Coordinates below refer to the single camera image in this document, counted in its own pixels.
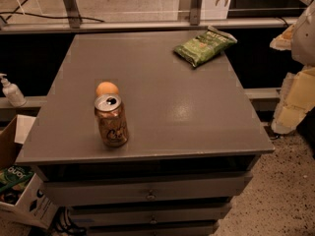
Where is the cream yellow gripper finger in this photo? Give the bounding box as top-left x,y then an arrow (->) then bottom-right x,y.
271,66 -> 315,135

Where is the orange fruit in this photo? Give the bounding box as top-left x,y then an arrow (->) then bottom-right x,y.
95,82 -> 119,96

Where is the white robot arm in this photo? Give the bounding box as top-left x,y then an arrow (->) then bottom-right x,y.
270,1 -> 315,135

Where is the green chip bag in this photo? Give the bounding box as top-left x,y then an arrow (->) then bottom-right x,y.
174,26 -> 237,68

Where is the grey drawer cabinet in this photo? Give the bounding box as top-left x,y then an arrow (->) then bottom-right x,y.
17,31 -> 274,236

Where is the round drawer knob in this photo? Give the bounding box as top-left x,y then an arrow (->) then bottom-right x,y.
146,190 -> 157,202

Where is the opened gold soda can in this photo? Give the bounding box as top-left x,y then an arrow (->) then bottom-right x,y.
94,93 -> 129,148

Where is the white pump bottle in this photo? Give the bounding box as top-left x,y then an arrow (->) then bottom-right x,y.
0,74 -> 27,107

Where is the cardboard box with packets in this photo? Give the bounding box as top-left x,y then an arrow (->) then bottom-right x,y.
0,115 -> 58,229

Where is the grey metal railing frame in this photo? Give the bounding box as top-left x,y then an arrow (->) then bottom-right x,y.
0,0 -> 313,34

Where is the black cable on floor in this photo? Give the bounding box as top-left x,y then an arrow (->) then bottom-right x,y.
0,0 -> 106,26

